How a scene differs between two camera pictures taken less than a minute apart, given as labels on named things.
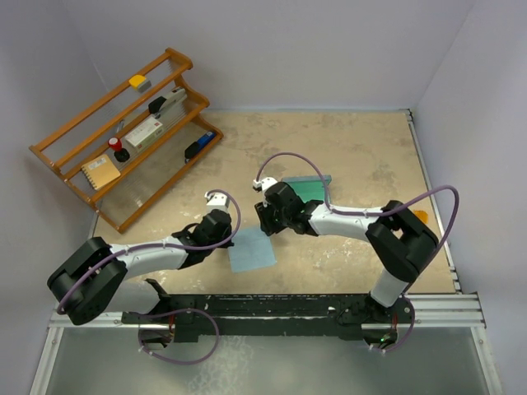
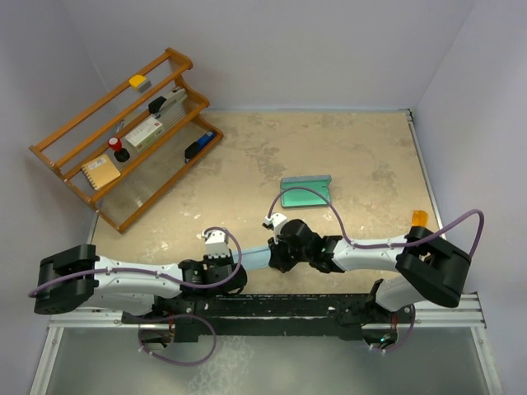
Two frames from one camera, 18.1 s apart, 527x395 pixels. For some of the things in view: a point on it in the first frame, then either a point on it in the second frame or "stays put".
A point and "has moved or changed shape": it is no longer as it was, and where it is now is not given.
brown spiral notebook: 100,171 stays put
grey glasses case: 310,188 stays put
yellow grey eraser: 139,82 stays put
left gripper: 228,233 -> 208,261
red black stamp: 120,154 stays put
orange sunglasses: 422,215 stays put
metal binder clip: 120,126 stays put
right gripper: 267,225 -> 277,260
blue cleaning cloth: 252,249 has moved or changed shape
